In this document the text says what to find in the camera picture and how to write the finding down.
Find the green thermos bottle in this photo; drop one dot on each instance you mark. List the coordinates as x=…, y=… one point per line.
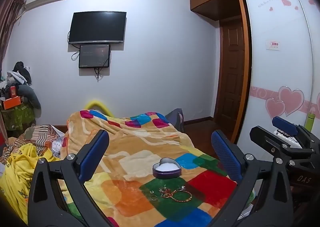
x=309, y=121

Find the brown wooden door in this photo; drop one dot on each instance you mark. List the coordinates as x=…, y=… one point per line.
x=231, y=72

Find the dark red striped curtain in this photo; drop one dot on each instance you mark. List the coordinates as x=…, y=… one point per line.
x=9, y=13

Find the yellow pillow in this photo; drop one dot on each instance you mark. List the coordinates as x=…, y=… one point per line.
x=102, y=107

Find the yellow cartoon bedsheet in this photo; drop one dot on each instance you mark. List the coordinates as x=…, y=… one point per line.
x=17, y=177

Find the small black wall monitor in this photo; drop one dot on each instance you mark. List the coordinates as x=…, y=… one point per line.
x=94, y=56

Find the grey purple bag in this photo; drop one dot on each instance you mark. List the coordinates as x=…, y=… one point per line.
x=176, y=118

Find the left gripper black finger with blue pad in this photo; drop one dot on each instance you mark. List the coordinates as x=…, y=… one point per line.
x=245, y=170
x=46, y=204

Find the orange box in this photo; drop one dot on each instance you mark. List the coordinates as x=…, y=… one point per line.
x=11, y=102

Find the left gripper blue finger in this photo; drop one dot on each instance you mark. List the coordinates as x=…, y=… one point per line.
x=285, y=126

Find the purple heart-shaped tin box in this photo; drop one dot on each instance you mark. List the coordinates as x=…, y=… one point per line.
x=166, y=168

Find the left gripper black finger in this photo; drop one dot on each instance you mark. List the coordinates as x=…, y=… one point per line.
x=280, y=150

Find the pile of clothes and boxes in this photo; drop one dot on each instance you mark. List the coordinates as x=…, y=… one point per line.
x=19, y=83

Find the colourful beaded charm jewelry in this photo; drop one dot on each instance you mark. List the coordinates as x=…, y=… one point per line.
x=165, y=192

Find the striped brown cloth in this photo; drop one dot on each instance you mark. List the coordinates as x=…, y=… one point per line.
x=43, y=137

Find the white red wardrobe sticker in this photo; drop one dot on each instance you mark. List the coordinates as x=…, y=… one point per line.
x=272, y=45

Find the white suitcase with stickers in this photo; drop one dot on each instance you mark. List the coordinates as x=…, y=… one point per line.
x=290, y=141

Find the black wall-mounted television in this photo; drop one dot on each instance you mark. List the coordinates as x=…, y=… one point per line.
x=97, y=27

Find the white wardrobe door pink hearts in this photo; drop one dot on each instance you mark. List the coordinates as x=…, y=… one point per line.
x=284, y=83

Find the colourful plush patchwork blanket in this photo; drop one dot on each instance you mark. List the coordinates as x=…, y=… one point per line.
x=123, y=185

